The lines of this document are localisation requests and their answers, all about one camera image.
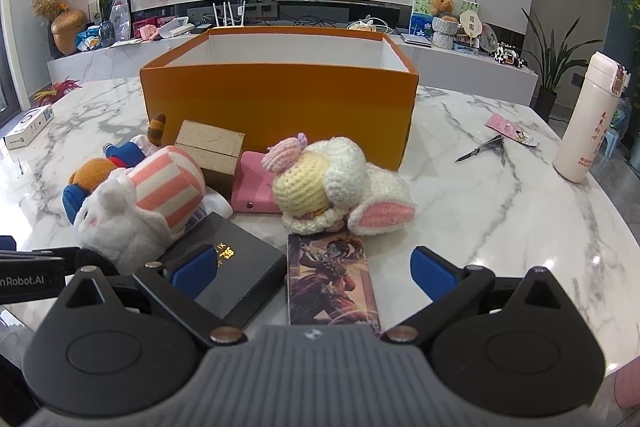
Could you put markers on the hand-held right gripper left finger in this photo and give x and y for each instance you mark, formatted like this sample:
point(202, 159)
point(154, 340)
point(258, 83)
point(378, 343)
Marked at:
point(192, 271)

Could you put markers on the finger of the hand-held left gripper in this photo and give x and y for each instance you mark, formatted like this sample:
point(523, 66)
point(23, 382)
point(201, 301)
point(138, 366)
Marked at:
point(95, 260)

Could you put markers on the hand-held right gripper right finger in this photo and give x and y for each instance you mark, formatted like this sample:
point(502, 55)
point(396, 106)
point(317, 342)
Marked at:
point(432, 271)

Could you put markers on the white cat plush striped hat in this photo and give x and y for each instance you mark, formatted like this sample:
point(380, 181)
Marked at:
point(125, 217)

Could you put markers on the black box gold print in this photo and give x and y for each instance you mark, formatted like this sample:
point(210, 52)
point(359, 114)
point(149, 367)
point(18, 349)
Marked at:
point(250, 267)

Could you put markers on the brown bear plush blue clothes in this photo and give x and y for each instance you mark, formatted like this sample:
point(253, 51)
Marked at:
point(87, 174)

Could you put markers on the pink snap wallet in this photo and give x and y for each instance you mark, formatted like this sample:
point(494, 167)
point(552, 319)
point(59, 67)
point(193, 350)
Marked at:
point(250, 187)

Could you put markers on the white crochet bunny doll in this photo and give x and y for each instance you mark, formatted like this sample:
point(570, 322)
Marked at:
point(345, 167)

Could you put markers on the orange cardboard box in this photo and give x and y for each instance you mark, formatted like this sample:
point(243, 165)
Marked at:
point(280, 107)

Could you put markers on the illustrated card box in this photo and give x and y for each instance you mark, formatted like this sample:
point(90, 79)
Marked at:
point(325, 282)

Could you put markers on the small brown cardboard box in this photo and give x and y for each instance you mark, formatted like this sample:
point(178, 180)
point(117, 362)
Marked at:
point(210, 152)

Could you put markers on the metal nail clipper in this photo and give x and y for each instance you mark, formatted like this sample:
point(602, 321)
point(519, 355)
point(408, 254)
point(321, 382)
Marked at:
point(480, 149)

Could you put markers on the white flat box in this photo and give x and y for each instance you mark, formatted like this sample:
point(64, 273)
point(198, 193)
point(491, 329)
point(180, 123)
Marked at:
point(25, 127)

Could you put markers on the pink packet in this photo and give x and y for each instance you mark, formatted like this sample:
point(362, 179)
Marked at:
point(502, 123)

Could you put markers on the red feather decoration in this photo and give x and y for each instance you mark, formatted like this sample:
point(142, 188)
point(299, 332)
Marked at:
point(55, 91)

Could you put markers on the potted green plant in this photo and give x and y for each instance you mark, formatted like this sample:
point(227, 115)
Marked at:
point(547, 102)

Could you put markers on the white marble tv console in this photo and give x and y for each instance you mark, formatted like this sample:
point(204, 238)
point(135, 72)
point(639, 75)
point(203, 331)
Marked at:
point(450, 67)

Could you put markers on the white thermos bottle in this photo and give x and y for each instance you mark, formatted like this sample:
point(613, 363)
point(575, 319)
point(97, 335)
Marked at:
point(585, 122)

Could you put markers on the blue snack bag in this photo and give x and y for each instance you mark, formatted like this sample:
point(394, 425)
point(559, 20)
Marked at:
point(87, 39)

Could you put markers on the green plant in glass vase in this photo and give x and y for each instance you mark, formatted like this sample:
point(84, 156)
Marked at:
point(107, 34)

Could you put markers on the pink stool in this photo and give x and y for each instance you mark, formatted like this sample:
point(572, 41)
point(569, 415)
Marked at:
point(629, 384)

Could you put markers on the black and white cow toy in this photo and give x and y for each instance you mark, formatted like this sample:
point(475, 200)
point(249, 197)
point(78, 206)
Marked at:
point(507, 56)

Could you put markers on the gold vase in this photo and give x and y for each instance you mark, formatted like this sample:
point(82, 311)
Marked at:
point(67, 32)

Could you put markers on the grey laptop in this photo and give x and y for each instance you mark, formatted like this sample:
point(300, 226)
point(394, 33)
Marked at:
point(416, 39)

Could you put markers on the pink knitted item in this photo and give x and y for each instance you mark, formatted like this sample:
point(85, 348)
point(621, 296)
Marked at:
point(146, 31)

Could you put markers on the decorated plate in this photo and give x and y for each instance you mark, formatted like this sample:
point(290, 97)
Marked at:
point(489, 39)

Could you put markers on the white oblong box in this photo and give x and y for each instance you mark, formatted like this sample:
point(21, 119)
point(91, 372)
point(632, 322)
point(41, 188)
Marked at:
point(176, 28)

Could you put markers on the clear plastic bag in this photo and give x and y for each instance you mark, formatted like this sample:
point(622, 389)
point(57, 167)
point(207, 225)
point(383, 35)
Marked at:
point(119, 14)

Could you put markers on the round paper fan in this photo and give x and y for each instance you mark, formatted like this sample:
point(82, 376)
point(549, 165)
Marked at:
point(471, 24)

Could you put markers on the white router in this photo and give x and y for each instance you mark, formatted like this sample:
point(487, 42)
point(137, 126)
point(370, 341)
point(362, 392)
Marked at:
point(229, 19)

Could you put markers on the dried flower bunch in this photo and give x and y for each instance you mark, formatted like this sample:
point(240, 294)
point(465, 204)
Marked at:
point(47, 2)

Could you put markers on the brown teddy bear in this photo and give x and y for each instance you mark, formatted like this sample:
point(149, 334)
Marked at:
point(443, 4)

